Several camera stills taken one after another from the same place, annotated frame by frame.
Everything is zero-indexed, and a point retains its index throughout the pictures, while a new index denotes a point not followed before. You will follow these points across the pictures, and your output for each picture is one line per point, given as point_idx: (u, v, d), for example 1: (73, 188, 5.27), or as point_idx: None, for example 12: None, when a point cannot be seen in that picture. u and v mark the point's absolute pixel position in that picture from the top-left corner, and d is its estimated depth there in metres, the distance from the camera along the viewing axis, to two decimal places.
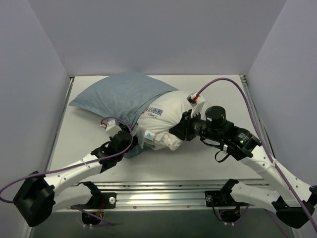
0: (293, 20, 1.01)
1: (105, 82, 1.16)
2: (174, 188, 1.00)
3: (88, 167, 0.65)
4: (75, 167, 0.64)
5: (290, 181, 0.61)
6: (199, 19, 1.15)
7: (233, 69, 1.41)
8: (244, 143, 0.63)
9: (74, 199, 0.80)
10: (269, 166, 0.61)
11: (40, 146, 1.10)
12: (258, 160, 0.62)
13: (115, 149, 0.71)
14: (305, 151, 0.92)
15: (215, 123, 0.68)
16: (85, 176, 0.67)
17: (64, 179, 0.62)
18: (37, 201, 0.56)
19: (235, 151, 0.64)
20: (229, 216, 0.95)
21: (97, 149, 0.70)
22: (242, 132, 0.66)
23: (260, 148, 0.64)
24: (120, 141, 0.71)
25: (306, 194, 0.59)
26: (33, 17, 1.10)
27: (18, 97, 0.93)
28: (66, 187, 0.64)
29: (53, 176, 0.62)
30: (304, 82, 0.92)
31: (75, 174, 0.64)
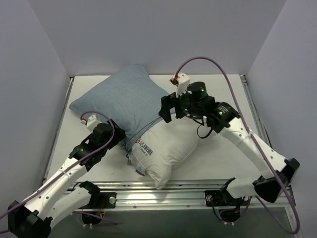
0: (294, 20, 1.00)
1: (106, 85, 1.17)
2: (174, 188, 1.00)
3: (69, 175, 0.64)
4: (54, 181, 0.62)
5: (265, 152, 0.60)
6: (199, 19, 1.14)
7: (234, 69, 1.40)
8: (223, 115, 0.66)
9: (73, 206, 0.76)
10: (245, 137, 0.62)
11: (40, 146, 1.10)
12: (235, 130, 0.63)
13: (97, 143, 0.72)
14: (304, 153, 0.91)
15: (195, 96, 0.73)
16: (70, 184, 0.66)
17: (47, 198, 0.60)
18: (28, 230, 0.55)
19: (214, 122, 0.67)
20: (229, 215, 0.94)
21: (76, 149, 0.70)
22: (223, 105, 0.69)
23: (238, 120, 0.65)
24: (101, 134, 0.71)
25: (280, 164, 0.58)
26: (32, 17, 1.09)
27: (18, 98, 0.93)
28: (53, 203, 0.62)
29: (34, 200, 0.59)
30: (304, 83, 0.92)
31: (56, 189, 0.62)
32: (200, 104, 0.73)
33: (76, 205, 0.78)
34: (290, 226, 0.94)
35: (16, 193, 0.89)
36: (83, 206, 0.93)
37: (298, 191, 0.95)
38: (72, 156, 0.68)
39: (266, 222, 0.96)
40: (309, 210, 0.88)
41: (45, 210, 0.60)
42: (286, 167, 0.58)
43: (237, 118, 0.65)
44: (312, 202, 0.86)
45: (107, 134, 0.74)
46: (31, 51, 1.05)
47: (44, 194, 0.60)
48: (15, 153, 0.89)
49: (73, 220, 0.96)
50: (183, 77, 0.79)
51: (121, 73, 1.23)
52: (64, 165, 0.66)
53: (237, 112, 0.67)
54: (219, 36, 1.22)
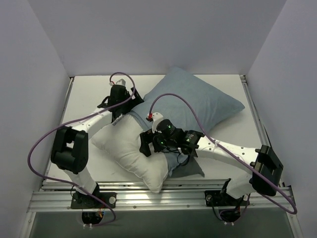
0: (293, 21, 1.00)
1: (181, 76, 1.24)
2: (174, 188, 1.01)
3: (102, 115, 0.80)
4: (92, 115, 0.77)
5: (236, 151, 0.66)
6: (199, 19, 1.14)
7: (233, 70, 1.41)
8: (191, 141, 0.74)
9: (86, 179, 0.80)
10: (214, 148, 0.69)
11: (41, 146, 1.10)
12: (204, 147, 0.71)
13: (116, 99, 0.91)
14: (305, 153, 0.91)
15: (166, 134, 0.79)
16: (100, 124, 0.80)
17: (89, 125, 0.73)
18: (77, 143, 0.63)
19: (189, 150, 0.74)
20: (230, 215, 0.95)
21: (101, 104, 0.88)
22: (189, 133, 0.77)
23: (204, 138, 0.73)
24: (119, 91, 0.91)
25: (253, 155, 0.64)
26: (32, 17, 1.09)
27: (18, 98, 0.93)
28: (90, 133, 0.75)
29: (79, 125, 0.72)
30: (304, 83, 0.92)
31: (94, 120, 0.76)
32: (173, 138, 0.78)
33: (88, 182, 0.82)
34: (290, 225, 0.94)
35: (17, 192, 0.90)
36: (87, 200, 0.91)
37: (298, 191, 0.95)
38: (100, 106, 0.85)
39: (266, 222, 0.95)
40: (309, 210, 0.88)
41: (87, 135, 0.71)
42: (260, 155, 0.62)
43: (202, 136, 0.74)
44: (312, 202, 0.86)
45: (124, 92, 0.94)
46: (31, 51, 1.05)
47: (86, 123, 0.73)
48: (15, 154, 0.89)
49: (72, 219, 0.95)
50: (157, 115, 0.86)
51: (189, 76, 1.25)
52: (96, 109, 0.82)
53: (201, 133, 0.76)
54: (219, 36, 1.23)
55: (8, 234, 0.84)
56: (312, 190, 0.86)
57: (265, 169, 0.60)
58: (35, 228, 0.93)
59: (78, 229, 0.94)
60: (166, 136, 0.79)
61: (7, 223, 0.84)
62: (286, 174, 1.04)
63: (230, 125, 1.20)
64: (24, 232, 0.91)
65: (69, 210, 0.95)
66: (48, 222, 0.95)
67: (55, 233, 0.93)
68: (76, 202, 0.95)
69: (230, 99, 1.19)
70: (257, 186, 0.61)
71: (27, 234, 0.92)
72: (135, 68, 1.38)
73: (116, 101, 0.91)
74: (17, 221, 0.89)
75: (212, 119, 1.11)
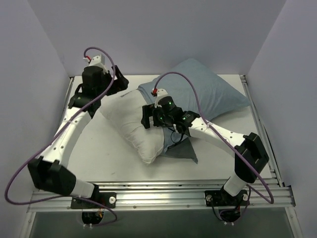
0: (293, 20, 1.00)
1: (190, 64, 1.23)
2: (174, 188, 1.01)
3: (76, 123, 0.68)
4: (63, 130, 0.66)
5: (225, 134, 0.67)
6: (199, 19, 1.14)
7: (234, 70, 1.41)
8: (186, 119, 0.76)
9: (82, 188, 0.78)
10: (205, 129, 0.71)
11: (41, 146, 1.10)
12: (196, 127, 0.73)
13: (92, 88, 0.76)
14: (304, 152, 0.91)
15: (166, 109, 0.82)
16: (78, 131, 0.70)
17: (62, 147, 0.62)
18: (54, 178, 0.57)
19: (183, 128, 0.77)
20: (229, 215, 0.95)
21: (73, 100, 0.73)
22: (187, 112, 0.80)
23: (199, 119, 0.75)
24: (91, 76, 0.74)
25: (240, 140, 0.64)
26: (32, 17, 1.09)
27: (18, 98, 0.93)
28: (69, 150, 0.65)
29: (50, 151, 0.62)
30: (303, 83, 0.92)
31: (67, 138, 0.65)
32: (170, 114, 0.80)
33: (84, 187, 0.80)
34: (290, 225, 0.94)
35: (17, 192, 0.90)
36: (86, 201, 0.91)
37: (298, 190, 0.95)
38: (72, 107, 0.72)
39: (266, 222, 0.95)
40: (309, 209, 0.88)
41: (65, 159, 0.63)
42: (245, 141, 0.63)
43: (198, 117, 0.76)
44: (312, 202, 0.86)
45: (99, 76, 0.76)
46: (31, 51, 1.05)
47: (57, 145, 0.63)
48: (15, 153, 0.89)
49: (72, 219, 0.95)
50: (162, 91, 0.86)
51: (200, 65, 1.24)
52: (67, 116, 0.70)
53: (198, 114, 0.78)
54: (219, 36, 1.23)
55: (8, 234, 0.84)
56: (312, 190, 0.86)
57: (248, 153, 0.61)
58: (35, 228, 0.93)
59: (78, 229, 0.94)
60: (165, 111, 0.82)
61: (7, 223, 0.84)
62: (286, 174, 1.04)
63: (230, 125, 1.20)
64: (24, 232, 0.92)
65: (69, 210, 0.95)
66: (48, 221, 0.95)
67: (55, 232, 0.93)
68: (76, 202, 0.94)
69: (235, 92, 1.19)
70: (240, 170, 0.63)
71: (27, 234, 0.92)
72: (135, 68, 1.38)
73: (92, 89, 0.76)
74: (17, 221, 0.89)
75: (216, 105, 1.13)
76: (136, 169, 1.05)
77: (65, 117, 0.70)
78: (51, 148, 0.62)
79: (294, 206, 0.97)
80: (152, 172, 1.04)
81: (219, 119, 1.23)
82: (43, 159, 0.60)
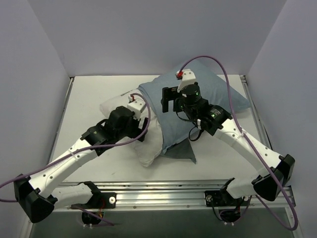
0: (294, 20, 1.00)
1: (190, 64, 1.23)
2: (174, 188, 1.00)
3: (77, 157, 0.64)
4: (62, 160, 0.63)
5: (259, 149, 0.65)
6: (199, 19, 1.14)
7: (234, 69, 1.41)
8: (216, 117, 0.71)
9: (75, 198, 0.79)
10: (237, 137, 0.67)
11: (41, 146, 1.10)
12: (228, 131, 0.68)
13: (113, 127, 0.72)
14: (305, 152, 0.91)
15: (190, 99, 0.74)
16: (78, 165, 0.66)
17: (51, 177, 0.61)
18: (28, 207, 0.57)
19: (208, 125, 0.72)
20: (230, 216, 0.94)
21: (90, 130, 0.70)
22: (215, 108, 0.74)
23: (231, 121, 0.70)
24: (118, 118, 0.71)
25: (275, 159, 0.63)
26: (32, 17, 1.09)
27: (17, 98, 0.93)
28: (58, 181, 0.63)
29: (39, 176, 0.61)
30: (304, 83, 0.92)
31: (61, 169, 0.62)
32: (194, 107, 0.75)
33: (76, 198, 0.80)
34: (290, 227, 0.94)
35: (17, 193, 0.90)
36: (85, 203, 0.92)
37: (299, 190, 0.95)
38: (84, 139, 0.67)
39: (266, 222, 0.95)
40: (309, 210, 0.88)
41: (47, 190, 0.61)
42: (281, 163, 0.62)
43: (230, 119, 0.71)
44: (312, 202, 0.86)
45: (125, 120, 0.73)
46: (31, 51, 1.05)
47: (48, 173, 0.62)
48: (15, 154, 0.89)
49: (72, 219, 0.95)
50: (190, 76, 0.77)
51: (201, 65, 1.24)
52: (75, 146, 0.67)
53: (230, 114, 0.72)
54: (219, 36, 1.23)
55: (8, 234, 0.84)
56: (312, 190, 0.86)
57: (282, 177, 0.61)
58: (35, 228, 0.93)
59: (78, 229, 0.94)
60: (189, 102, 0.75)
61: (7, 223, 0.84)
62: None
63: None
64: (24, 232, 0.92)
65: (69, 210, 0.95)
66: (48, 221, 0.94)
67: (55, 232, 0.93)
68: None
69: (235, 93, 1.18)
70: (263, 189, 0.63)
71: (27, 234, 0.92)
72: (135, 68, 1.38)
73: (113, 129, 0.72)
74: (16, 221, 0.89)
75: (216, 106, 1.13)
76: (136, 169, 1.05)
77: (73, 147, 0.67)
78: (41, 174, 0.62)
79: (294, 206, 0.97)
80: (151, 172, 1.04)
81: None
82: (28, 181, 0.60)
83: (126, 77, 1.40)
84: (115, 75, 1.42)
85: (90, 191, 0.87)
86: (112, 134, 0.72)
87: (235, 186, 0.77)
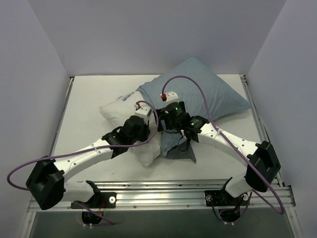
0: (294, 20, 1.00)
1: (190, 64, 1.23)
2: (174, 188, 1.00)
3: (98, 152, 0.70)
4: (85, 151, 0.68)
5: (236, 142, 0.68)
6: (199, 18, 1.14)
7: (234, 69, 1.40)
8: (195, 125, 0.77)
9: (78, 194, 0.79)
10: (215, 136, 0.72)
11: (41, 146, 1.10)
12: (206, 133, 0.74)
13: (127, 134, 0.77)
14: (304, 152, 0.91)
15: (172, 115, 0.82)
16: (96, 160, 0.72)
17: (74, 164, 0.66)
18: (48, 187, 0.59)
19: (191, 134, 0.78)
20: (229, 215, 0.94)
21: (108, 134, 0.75)
22: (195, 117, 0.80)
23: (209, 125, 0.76)
24: (132, 126, 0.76)
25: (252, 148, 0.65)
26: (32, 17, 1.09)
27: (17, 98, 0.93)
28: (77, 170, 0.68)
29: (64, 161, 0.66)
30: (304, 82, 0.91)
31: (82, 159, 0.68)
32: (178, 121, 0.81)
33: (79, 194, 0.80)
34: (290, 226, 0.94)
35: (17, 192, 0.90)
36: (84, 203, 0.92)
37: (298, 190, 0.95)
38: (104, 139, 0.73)
39: (266, 222, 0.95)
40: (309, 210, 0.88)
41: (67, 175, 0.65)
42: (258, 149, 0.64)
43: (207, 123, 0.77)
44: (312, 201, 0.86)
45: (138, 128, 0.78)
46: (31, 51, 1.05)
47: (72, 160, 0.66)
48: (15, 154, 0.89)
49: (72, 219, 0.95)
50: (173, 95, 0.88)
51: (201, 65, 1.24)
52: (96, 142, 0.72)
53: (207, 119, 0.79)
54: (219, 35, 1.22)
55: (7, 234, 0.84)
56: (312, 190, 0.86)
57: (261, 163, 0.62)
58: (35, 228, 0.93)
59: (78, 229, 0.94)
60: (172, 117, 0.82)
61: (7, 223, 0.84)
62: (286, 174, 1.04)
63: (230, 126, 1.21)
64: (24, 232, 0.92)
65: (69, 210, 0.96)
66: (48, 221, 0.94)
67: (55, 232, 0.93)
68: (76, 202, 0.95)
69: (236, 95, 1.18)
70: (252, 182, 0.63)
71: (27, 233, 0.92)
72: (135, 67, 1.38)
73: (127, 136, 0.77)
74: (17, 220, 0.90)
75: (216, 109, 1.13)
76: (136, 169, 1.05)
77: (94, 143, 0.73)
78: (65, 159, 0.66)
79: (294, 206, 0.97)
80: (151, 172, 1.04)
81: (219, 119, 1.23)
82: (53, 163, 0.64)
83: (126, 77, 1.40)
84: (115, 75, 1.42)
85: (92, 190, 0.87)
86: (126, 139, 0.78)
87: (234, 186, 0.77)
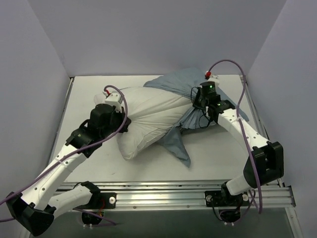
0: (294, 20, 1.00)
1: (189, 70, 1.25)
2: (174, 188, 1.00)
3: (65, 164, 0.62)
4: (50, 170, 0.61)
5: (249, 132, 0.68)
6: (199, 19, 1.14)
7: (234, 70, 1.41)
8: (221, 106, 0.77)
9: (74, 202, 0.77)
10: (234, 120, 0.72)
11: (41, 146, 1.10)
12: (227, 116, 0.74)
13: (96, 126, 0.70)
14: (305, 152, 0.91)
15: (205, 90, 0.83)
16: (69, 171, 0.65)
17: (44, 190, 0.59)
18: (26, 222, 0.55)
19: (214, 113, 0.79)
20: (230, 216, 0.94)
21: (73, 134, 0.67)
22: (225, 101, 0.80)
23: (233, 110, 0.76)
24: (99, 116, 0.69)
25: (261, 143, 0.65)
26: (33, 17, 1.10)
27: (17, 97, 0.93)
28: (52, 191, 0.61)
29: (30, 191, 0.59)
30: (303, 82, 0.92)
31: (51, 179, 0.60)
32: (207, 98, 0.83)
33: (76, 202, 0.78)
34: (290, 226, 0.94)
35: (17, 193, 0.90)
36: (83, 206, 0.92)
37: (299, 190, 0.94)
38: (69, 144, 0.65)
39: (266, 222, 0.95)
40: (310, 210, 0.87)
41: (43, 202, 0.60)
42: (267, 146, 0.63)
43: (232, 109, 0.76)
44: (312, 201, 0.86)
45: (107, 117, 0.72)
46: (31, 51, 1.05)
47: (40, 186, 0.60)
48: (15, 154, 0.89)
49: (72, 219, 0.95)
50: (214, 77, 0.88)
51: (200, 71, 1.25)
52: (61, 153, 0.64)
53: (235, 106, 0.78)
54: (219, 36, 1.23)
55: (8, 234, 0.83)
56: (312, 190, 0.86)
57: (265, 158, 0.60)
58: None
59: (78, 229, 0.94)
60: (204, 92, 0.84)
61: (7, 223, 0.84)
62: (286, 174, 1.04)
63: None
64: (25, 232, 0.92)
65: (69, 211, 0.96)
66: None
67: (54, 233, 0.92)
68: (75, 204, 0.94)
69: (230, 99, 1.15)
70: (249, 174, 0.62)
71: (27, 234, 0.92)
72: (135, 68, 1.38)
73: (97, 128, 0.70)
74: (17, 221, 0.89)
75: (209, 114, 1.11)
76: (137, 170, 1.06)
77: (58, 154, 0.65)
78: (33, 188, 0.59)
79: (294, 206, 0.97)
80: (152, 173, 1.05)
81: None
82: (21, 198, 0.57)
83: (126, 77, 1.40)
84: (115, 75, 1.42)
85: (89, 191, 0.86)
86: (97, 133, 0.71)
87: (235, 183, 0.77)
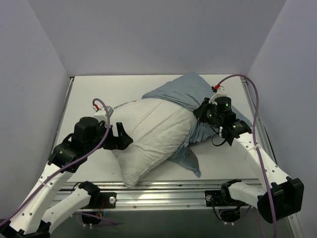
0: (294, 19, 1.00)
1: (191, 80, 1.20)
2: (174, 188, 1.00)
3: (50, 186, 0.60)
4: (35, 194, 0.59)
5: (268, 164, 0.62)
6: (199, 18, 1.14)
7: (234, 69, 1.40)
8: (236, 128, 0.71)
9: (72, 208, 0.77)
10: (250, 148, 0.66)
11: (41, 146, 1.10)
12: (242, 142, 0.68)
13: (81, 140, 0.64)
14: (304, 152, 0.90)
15: (219, 108, 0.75)
16: (56, 191, 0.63)
17: (30, 214, 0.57)
18: None
19: (228, 135, 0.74)
20: (229, 215, 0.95)
21: (56, 150, 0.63)
22: (240, 121, 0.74)
23: (249, 134, 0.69)
24: (83, 130, 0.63)
25: (281, 178, 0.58)
26: (32, 17, 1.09)
27: (17, 97, 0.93)
28: (41, 213, 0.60)
29: (18, 217, 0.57)
30: (303, 82, 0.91)
31: (37, 203, 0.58)
32: (221, 116, 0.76)
33: (74, 208, 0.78)
34: (290, 225, 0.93)
35: (17, 193, 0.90)
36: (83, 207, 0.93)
37: None
38: (51, 163, 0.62)
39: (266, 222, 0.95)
40: (310, 210, 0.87)
41: (33, 225, 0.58)
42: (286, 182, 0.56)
43: (249, 133, 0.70)
44: (312, 201, 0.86)
45: (93, 130, 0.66)
46: (31, 51, 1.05)
47: (26, 210, 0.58)
48: (15, 154, 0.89)
49: (73, 219, 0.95)
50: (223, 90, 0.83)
51: (201, 82, 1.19)
52: (44, 174, 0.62)
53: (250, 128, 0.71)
54: (219, 35, 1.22)
55: None
56: (312, 190, 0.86)
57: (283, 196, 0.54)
58: None
59: (79, 229, 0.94)
60: (218, 110, 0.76)
61: None
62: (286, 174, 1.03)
63: None
64: None
65: None
66: None
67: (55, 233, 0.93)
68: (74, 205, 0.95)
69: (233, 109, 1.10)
70: (264, 208, 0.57)
71: None
72: (134, 67, 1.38)
73: (81, 142, 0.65)
74: None
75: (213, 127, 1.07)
76: None
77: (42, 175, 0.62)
78: (20, 213, 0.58)
79: None
80: (153, 173, 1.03)
81: None
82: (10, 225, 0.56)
83: (126, 77, 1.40)
84: (115, 75, 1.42)
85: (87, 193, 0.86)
86: (81, 147, 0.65)
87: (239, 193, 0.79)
